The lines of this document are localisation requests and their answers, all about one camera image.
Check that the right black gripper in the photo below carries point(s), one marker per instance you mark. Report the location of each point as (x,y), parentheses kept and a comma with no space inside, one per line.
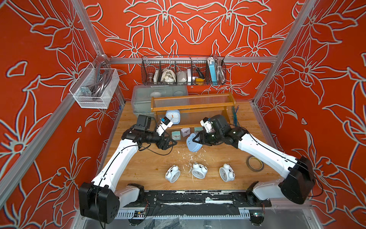
(202,134)

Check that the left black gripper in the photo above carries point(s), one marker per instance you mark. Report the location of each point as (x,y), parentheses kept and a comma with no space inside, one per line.
(165,146)

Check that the blue rounded alarm clock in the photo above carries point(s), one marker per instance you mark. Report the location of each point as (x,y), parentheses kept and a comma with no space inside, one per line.
(193,146)
(174,116)

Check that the teal square alarm clock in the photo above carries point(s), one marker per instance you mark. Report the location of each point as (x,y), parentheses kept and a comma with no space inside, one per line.
(198,129)
(176,135)

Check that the lilac square alarm clock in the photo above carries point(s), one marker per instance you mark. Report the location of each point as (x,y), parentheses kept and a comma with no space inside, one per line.
(185,132)

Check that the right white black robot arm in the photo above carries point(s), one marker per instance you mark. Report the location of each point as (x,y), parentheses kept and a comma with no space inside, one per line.
(297,175)

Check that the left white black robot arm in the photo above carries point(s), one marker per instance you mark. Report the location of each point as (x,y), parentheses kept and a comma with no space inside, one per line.
(98,199)

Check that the wooden two-tier shelf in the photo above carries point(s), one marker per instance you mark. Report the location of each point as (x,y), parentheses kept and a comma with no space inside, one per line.
(193,108)

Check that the white twin-bell clock left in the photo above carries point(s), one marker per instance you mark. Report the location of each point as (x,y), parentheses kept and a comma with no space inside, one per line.
(173,173)

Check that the white twin-bell clock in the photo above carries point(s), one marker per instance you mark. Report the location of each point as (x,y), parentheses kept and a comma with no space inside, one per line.
(199,170)
(173,173)
(226,173)

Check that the white twin-bell clock middle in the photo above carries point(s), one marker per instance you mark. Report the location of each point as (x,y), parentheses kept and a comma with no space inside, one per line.
(199,170)

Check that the white twin-bell clock right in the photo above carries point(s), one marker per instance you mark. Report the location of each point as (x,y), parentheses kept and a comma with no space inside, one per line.
(226,173)

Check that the clear plastic storage bin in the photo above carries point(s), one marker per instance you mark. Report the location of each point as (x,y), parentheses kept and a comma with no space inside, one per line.
(142,96)

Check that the white cloth in basket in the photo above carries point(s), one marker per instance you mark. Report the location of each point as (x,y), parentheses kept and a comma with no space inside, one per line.
(168,76)

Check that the blue box in basket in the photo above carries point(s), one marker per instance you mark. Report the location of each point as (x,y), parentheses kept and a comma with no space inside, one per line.
(212,68)

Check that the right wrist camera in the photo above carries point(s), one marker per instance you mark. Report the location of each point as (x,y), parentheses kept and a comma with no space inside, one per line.
(207,125)

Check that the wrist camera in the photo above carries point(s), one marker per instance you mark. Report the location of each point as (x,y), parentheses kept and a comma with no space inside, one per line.
(207,125)
(163,125)

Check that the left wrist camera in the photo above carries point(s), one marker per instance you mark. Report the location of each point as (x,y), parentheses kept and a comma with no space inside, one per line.
(163,125)

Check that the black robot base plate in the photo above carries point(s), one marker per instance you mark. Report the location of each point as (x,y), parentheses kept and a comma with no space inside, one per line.
(194,204)

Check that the black wire wall basket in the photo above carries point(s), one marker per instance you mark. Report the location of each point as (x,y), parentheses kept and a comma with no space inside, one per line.
(189,70)

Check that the white mesh wall basket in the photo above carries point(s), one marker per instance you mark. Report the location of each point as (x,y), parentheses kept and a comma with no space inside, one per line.
(95,88)

